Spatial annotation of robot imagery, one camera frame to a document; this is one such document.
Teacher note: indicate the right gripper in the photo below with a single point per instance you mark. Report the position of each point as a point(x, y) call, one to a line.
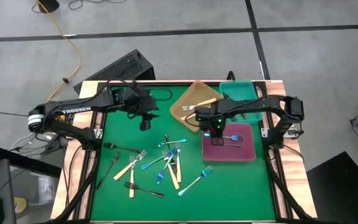
point(210, 115)

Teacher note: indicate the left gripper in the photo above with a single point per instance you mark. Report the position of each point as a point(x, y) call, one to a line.
point(138, 102)

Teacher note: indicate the orange plastic bin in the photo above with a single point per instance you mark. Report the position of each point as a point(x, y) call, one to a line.
point(197, 91)

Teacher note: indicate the stainless steel fork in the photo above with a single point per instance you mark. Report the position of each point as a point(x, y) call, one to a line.
point(106, 175)

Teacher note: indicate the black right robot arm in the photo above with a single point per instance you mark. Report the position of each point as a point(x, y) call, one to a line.
point(259, 102)

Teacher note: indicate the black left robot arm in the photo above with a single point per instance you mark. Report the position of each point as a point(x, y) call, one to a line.
point(76, 109)

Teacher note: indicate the pink plastic bin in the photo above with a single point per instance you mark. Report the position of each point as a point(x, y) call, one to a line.
point(228, 154)

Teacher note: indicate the green table mat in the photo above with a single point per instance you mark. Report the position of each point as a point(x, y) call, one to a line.
point(228, 193)

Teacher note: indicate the teal plastic bin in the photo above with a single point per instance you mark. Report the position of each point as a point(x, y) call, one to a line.
point(238, 88)

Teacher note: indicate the black perforated computer case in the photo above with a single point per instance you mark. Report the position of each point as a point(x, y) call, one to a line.
point(126, 62)

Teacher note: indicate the grey connector box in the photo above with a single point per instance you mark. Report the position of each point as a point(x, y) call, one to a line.
point(292, 133)

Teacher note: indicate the yellow power plug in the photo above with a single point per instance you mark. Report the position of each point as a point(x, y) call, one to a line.
point(63, 117)

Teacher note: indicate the clear plastic box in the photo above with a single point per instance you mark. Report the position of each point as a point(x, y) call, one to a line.
point(47, 189)

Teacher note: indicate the black desk beam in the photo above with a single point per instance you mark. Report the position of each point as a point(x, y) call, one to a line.
point(26, 161)

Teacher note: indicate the black floor mat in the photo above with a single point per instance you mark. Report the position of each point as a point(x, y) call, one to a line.
point(346, 193)

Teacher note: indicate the yellow disc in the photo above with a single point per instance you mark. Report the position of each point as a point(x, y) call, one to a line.
point(20, 205)

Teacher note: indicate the black round stand base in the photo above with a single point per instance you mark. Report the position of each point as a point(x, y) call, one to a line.
point(48, 4)

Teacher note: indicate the silver mounting bracket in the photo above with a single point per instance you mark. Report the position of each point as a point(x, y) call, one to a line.
point(265, 133)
point(99, 133)

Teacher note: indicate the black aluminium table frame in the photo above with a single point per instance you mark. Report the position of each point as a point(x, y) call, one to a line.
point(260, 86)

